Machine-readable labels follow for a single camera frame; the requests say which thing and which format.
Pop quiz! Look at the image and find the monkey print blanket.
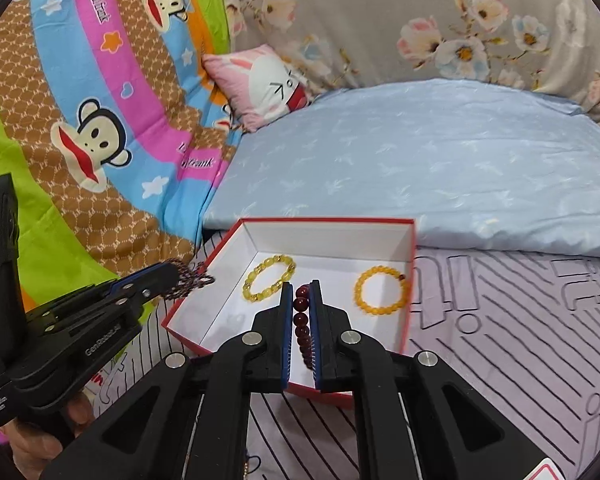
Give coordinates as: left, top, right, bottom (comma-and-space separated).
0, 0, 246, 311

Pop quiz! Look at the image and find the pink rabbit cushion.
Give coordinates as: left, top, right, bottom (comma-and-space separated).
201, 44, 315, 133

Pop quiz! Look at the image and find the light blue quilt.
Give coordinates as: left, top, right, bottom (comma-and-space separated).
201, 78, 600, 262

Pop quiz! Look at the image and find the red cardboard box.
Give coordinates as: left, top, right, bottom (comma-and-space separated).
161, 217, 417, 408

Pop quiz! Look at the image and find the lilac striped bed sheet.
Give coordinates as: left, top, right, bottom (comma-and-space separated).
85, 245, 600, 480

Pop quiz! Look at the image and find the dark multi-strand bead bracelet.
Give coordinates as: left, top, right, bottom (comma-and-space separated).
167, 258, 216, 289

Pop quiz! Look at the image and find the translucent yellow bead bracelet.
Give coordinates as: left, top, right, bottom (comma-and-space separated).
242, 255, 298, 303

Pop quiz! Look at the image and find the dark red bead bracelet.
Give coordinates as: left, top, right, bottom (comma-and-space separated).
292, 284, 317, 372

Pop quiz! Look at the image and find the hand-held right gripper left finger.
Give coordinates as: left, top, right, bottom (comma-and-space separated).
40, 284, 294, 480

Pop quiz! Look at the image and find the person's left hand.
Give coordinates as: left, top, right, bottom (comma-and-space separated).
0, 394, 97, 480

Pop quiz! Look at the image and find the red white card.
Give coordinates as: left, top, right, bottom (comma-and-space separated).
522, 457, 567, 480

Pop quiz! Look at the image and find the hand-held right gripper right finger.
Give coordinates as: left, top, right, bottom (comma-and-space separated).
307, 280, 547, 480

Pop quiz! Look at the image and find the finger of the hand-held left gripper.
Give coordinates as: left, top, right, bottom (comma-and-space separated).
44, 279, 182, 342
25, 260, 182, 327

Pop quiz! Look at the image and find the grey floral blanket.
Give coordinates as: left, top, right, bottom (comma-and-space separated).
215, 0, 600, 142

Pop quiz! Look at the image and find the orange bead bracelet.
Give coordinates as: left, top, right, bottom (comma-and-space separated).
354, 265, 411, 316

